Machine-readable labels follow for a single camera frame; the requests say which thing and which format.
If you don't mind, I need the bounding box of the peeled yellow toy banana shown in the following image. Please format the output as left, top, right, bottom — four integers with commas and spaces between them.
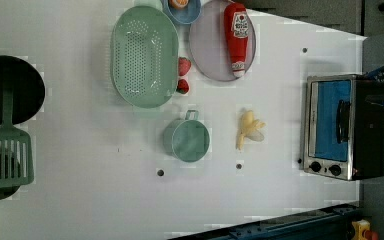
236, 110, 265, 150

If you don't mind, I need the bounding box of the teal green mug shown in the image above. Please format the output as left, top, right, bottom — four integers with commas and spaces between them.
163, 110, 210, 163

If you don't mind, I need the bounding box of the small red strawberry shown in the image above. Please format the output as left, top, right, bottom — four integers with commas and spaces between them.
176, 79, 190, 94

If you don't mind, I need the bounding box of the large red strawberry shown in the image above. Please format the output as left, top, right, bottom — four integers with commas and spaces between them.
178, 57, 192, 76

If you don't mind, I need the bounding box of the grey round plate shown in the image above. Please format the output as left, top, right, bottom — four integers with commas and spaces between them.
189, 0, 240, 82

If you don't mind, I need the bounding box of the green oval colander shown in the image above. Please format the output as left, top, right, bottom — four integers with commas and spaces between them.
110, 5, 179, 109

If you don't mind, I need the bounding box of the blue small bowl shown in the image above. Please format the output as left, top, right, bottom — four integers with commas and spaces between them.
162, 0, 201, 25

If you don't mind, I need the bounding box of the red ketchup bottle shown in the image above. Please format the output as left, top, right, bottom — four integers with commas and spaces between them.
224, 3, 249, 78

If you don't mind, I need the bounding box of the orange toy fruit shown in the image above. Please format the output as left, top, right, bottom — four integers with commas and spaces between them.
168, 0, 189, 9

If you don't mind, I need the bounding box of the silver black toaster oven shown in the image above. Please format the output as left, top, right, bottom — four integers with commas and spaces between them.
303, 74, 384, 181

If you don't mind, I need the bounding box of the black round pan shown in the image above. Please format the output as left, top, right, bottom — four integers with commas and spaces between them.
0, 55, 45, 200

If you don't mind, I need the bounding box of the green slotted spatula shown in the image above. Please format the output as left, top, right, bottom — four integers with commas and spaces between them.
0, 89, 34, 188

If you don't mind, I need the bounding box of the yellow red button box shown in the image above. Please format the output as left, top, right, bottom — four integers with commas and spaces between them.
351, 220, 379, 240

